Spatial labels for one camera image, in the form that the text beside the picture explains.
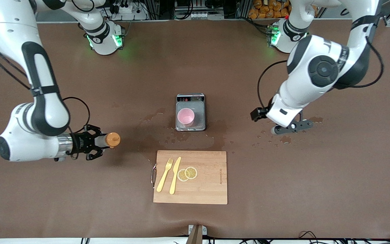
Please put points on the silver kitchen scale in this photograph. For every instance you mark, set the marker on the silver kitchen scale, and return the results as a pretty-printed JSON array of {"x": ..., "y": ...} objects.
[{"x": 200, "y": 115}]

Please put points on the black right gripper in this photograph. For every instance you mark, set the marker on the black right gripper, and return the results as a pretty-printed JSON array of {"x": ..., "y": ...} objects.
[{"x": 81, "y": 142}]

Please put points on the lemon slice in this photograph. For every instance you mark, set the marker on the lemon slice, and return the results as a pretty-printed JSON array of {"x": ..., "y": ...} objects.
[
  {"x": 182, "y": 175},
  {"x": 192, "y": 173}
]

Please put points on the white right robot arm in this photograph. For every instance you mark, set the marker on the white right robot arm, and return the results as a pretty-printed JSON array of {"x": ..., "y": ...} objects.
[{"x": 12, "y": 40}]

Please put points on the sauce bottle with orange cap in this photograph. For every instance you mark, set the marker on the sauce bottle with orange cap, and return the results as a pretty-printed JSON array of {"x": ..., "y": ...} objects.
[{"x": 113, "y": 140}]

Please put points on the white power strip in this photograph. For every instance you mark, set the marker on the white power strip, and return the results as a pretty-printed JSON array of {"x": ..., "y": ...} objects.
[{"x": 127, "y": 9}]

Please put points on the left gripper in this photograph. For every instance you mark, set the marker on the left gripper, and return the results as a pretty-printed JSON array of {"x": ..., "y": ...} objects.
[{"x": 258, "y": 114}]

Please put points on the yellow plastic knife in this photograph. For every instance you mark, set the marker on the yellow plastic knife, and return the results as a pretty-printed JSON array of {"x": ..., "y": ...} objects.
[{"x": 174, "y": 179}]

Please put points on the orange snack bags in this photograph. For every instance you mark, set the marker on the orange snack bags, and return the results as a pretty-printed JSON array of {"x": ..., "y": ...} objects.
[{"x": 266, "y": 10}]

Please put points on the table edge mounting bracket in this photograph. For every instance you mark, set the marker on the table edge mounting bracket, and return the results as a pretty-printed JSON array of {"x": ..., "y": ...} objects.
[{"x": 196, "y": 234}]

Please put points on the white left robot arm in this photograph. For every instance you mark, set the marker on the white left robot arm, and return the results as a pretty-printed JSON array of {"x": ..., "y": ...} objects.
[{"x": 320, "y": 69}]

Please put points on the wooden cutting board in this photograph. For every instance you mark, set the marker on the wooden cutting board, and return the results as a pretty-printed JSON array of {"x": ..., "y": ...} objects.
[{"x": 208, "y": 189}]

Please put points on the pink cup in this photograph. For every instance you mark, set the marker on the pink cup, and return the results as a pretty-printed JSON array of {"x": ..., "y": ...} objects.
[{"x": 185, "y": 117}]

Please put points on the yellow plastic fork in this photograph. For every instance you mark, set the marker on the yellow plastic fork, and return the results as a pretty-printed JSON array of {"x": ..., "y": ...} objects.
[{"x": 164, "y": 179}]

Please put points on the brown table mat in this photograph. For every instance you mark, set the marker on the brown table mat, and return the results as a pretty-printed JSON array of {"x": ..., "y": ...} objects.
[{"x": 80, "y": 203}]

